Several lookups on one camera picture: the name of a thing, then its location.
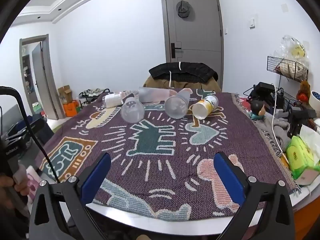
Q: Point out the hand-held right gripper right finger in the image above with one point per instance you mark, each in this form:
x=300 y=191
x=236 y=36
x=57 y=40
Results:
x=230 y=180

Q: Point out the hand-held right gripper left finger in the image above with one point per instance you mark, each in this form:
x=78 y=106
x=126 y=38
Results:
x=97 y=178

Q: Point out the yellow and white paper cup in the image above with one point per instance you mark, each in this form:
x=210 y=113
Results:
x=202 y=108

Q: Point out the clear plastic cup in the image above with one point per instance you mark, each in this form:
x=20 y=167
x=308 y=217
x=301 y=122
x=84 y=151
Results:
x=132 y=110

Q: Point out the tall frosted plastic cup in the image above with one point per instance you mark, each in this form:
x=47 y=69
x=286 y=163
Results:
x=152 y=95

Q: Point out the person's left hand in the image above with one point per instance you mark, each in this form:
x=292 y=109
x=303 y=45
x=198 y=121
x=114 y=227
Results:
x=21 y=188

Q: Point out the black bag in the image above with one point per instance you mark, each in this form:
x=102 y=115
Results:
x=35 y=130

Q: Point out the printed purple blanket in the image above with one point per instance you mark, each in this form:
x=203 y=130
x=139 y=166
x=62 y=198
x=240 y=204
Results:
x=155 y=170

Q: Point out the grey cloth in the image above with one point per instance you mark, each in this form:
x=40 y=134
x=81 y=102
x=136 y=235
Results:
x=277 y=130

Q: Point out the green tissue packet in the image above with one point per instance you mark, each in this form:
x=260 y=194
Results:
x=298 y=155

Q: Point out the orange box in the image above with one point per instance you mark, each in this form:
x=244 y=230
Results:
x=72 y=108

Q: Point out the black-haired figurine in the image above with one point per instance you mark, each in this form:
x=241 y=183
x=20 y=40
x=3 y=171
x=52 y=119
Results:
x=257 y=107

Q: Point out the brown cardboard box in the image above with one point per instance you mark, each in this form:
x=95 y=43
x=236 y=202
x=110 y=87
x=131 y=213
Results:
x=64 y=93

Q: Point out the grey open door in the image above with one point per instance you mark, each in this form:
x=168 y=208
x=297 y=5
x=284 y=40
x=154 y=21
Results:
x=42 y=80

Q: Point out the shoe rack with shoes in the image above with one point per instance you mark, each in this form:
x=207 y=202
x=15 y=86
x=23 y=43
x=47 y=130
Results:
x=92 y=93

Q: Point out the white tissue paper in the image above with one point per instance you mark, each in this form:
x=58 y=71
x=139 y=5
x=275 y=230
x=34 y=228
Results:
x=308 y=132

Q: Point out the black device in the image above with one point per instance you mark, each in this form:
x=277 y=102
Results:
x=266 y=88

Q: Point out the brown chair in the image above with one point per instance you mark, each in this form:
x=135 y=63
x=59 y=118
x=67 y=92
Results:
x=155 y=84

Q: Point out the white tape roll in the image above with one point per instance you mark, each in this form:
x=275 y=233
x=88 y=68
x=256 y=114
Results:
x=314 y=100

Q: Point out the brown plush toy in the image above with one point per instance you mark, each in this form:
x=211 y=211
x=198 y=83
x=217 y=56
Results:
x=303 y=90

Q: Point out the black jacket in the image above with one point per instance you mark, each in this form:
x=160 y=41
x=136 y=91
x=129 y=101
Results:
x=185 y=71

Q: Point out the clear plastic bag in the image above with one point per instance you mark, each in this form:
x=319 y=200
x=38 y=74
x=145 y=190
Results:
x=295 y=48

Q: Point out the grey hat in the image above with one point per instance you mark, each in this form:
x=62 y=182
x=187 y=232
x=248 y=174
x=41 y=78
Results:
x=183 y=9

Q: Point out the white wall switch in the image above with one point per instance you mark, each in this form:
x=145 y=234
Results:
x=252 y=22
x=285 y=7

